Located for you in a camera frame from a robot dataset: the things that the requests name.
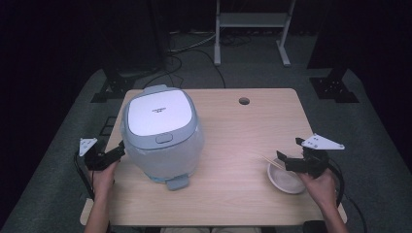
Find thin wooden chopstick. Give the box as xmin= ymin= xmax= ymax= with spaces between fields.
xmin=258 ymin=156 xmax=297 ymax=178
xmin=260 ymin=154 xmax=287 ymax=171

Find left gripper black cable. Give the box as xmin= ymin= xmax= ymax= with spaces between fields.
xmin=73 ymin=150 xmax=97 ymax=201

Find blue-grey pedal trash can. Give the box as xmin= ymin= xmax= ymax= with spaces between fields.
xmin=120 ymin=84 xmax=206 ymax=192

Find person's left hand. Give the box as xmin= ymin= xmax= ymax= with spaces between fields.
xmin=86 ymin=159 xmax=120 ymax=196

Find white metal stand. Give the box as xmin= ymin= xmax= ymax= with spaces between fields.
xmin=213 ymin=0 xmax=297 ymax=68

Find black floor cable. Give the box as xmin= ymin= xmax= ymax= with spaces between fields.
xmin=142 ymin=48 xmax=227 ymax=90

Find white ceramic bowl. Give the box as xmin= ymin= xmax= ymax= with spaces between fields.
xmin=266 ymin=157 xmax=307 ymax=195

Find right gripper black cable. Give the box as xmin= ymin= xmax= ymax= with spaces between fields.
xmin=326 ymin=159 xmax=369 ymax=233

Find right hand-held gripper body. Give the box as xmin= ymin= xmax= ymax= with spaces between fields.
xmin=285 ymin=133 xmax=346 ymax=180

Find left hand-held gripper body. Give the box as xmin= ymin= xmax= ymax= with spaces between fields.
xmin=79 ymin=137 xmax=113 ymax=172

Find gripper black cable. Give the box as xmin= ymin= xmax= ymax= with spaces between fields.
xmin=326 ymin=159 xmax=369 ymax=233
xmin=73 ymin=150 xmax=97 ymax=201

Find person's right hand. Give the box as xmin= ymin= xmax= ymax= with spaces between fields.
xmin=296 ymin=168 xmax=338 ymax=211

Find black stand base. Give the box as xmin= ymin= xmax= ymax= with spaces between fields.
xmin=309 ymin=66 xmax=360 ymax=104
xmin=90 ymin=66 xmax=163 ymax=104

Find black chair part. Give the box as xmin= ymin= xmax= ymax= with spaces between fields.
xmin=302 ymin=220 xmax=328 ymax=233

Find grey floor cable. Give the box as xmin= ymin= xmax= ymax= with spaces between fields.
xmin=168 ymin=30 xmax=218 ymax=54

